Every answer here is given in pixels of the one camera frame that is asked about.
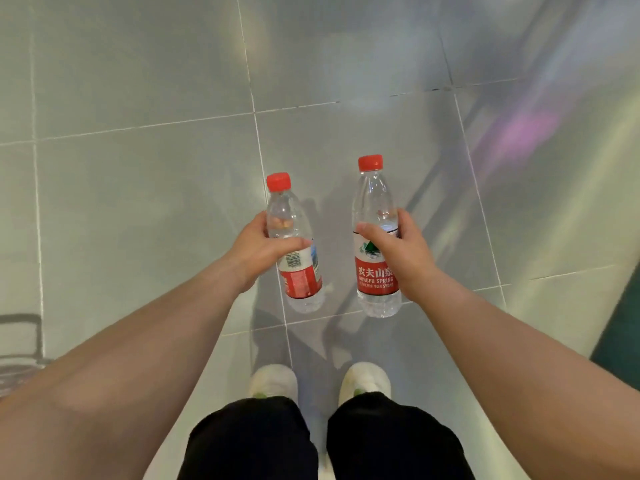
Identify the person's right hand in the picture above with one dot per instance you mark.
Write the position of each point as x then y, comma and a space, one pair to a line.
412, 259

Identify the person's left hand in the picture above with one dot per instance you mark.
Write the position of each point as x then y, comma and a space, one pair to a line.
255, 254

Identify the red cap water bottle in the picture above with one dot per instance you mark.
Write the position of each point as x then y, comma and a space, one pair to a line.
374, 194
300, 279

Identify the person's right forearm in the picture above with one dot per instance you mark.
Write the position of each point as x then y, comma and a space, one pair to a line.
540, 394

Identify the person's left forearm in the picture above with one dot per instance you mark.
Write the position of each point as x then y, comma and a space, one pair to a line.
100, 384

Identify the person's left green shoe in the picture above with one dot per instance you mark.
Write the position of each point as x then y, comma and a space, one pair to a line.
274, 379

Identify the person's green shoe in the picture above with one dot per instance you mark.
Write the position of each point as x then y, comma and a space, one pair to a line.
274, 379
364, 377

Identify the person's right green shoe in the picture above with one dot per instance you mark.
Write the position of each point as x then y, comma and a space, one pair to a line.
364, 377

